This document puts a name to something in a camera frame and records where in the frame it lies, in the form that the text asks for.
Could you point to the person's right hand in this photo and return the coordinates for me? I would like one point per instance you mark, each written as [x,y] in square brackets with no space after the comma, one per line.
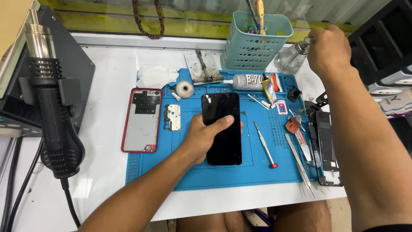
[328,51]

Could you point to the person's left hand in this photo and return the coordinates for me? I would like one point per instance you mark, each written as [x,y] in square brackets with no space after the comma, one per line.
[201,137]

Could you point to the black smartphone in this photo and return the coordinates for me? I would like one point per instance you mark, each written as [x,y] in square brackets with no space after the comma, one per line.
[223,141]

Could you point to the clear glass pump bottle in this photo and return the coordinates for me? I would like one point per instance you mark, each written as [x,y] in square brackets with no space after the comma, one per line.
[291,58]

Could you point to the metal phone shield plate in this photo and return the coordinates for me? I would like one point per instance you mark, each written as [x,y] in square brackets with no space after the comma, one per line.
[173,117]

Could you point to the blue silicone repair mat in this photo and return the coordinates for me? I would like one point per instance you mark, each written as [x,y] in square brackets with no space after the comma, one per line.
[180,167]

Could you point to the white glue cap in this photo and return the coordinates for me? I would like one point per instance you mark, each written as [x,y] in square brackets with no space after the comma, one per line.
[175,96]

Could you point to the white tape roll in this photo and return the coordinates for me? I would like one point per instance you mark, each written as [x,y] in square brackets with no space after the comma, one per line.
[184,89]

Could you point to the black storage rack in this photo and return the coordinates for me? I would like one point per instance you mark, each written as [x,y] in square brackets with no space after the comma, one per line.
[383,45]

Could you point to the red phone back cover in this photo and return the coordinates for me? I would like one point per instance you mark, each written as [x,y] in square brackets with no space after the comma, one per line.
[141,121]

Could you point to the silver red-capped screwdriver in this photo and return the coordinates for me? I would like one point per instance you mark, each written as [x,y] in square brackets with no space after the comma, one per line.
[264,145]

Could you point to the white cotton swab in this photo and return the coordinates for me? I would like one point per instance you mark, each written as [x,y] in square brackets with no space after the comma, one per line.
[257,101]

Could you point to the white glue tube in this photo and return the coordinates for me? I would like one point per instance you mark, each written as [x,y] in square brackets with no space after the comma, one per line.
[243,82]

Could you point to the metal circuit board holder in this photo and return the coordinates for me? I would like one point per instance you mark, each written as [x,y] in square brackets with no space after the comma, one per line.
[203,67]

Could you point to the small yellow glue tube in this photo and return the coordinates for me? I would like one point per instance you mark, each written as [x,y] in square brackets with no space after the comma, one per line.
[269,90]

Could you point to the pink card adapter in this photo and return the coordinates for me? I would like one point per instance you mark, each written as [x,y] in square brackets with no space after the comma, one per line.
[282,108]

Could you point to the teal perforated tool basket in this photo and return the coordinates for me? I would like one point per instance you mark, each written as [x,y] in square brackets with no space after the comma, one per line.
[254,45]

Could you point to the white crumpled tissue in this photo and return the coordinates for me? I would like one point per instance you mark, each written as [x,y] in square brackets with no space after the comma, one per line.
[156,76]

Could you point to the silver metal tweezers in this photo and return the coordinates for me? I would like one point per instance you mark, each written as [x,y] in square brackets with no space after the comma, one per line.
[299,166]

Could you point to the person's legs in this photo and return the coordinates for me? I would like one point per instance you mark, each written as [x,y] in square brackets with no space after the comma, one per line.
[283,219]

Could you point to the black hot air gun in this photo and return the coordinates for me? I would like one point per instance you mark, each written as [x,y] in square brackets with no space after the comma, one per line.
[53,109]

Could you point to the black rework station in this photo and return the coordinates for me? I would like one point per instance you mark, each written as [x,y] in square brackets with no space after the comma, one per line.
[69,58]

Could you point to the small black camera cover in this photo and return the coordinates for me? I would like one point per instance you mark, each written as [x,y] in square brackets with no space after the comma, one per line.
[294,94]

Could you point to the black phone frame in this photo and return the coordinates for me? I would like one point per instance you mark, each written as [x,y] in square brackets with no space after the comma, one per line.
[317,161]

